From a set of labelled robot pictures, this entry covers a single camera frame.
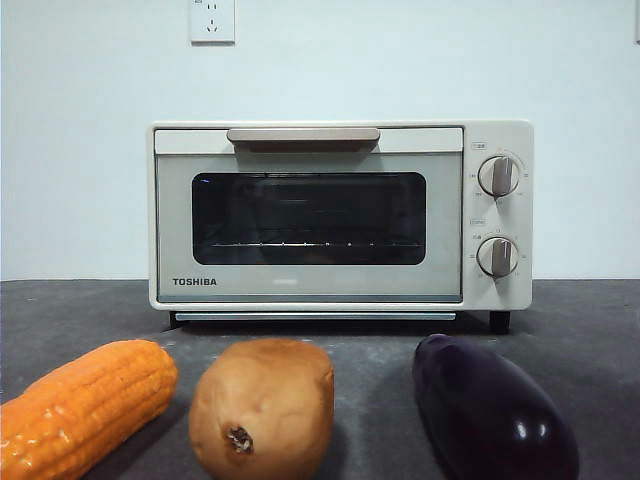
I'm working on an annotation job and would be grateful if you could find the oven temperature knob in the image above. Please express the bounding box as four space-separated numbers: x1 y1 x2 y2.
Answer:
477 154 522 198

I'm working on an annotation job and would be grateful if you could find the white wall socket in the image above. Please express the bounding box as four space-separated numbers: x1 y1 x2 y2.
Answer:
189 0 237 48

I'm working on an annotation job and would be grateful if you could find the metal oven crumb tray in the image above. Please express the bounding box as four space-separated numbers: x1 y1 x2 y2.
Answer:
172 310 458 323

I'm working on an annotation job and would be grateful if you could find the wire oven rack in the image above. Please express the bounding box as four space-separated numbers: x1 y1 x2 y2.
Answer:
209 240 424 250

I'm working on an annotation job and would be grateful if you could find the oven timer knob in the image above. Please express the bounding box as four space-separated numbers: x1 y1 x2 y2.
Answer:
476 235 522 280

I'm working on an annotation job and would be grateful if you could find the cream Toshiba toaster oven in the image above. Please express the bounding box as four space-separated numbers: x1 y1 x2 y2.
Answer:
147 119 535 335

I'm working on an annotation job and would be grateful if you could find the orange corn cob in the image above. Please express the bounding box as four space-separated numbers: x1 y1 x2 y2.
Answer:
0 339 180 480

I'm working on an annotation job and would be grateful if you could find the brown potato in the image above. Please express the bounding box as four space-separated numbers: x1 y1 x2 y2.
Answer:
187 337 336 480

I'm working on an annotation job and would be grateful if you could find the purple eggplant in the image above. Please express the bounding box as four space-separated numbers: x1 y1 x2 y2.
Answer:
411 333 582 480

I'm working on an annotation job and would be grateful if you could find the glass oven door with handle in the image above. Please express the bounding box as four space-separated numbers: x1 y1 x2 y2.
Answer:
153 127 465 304

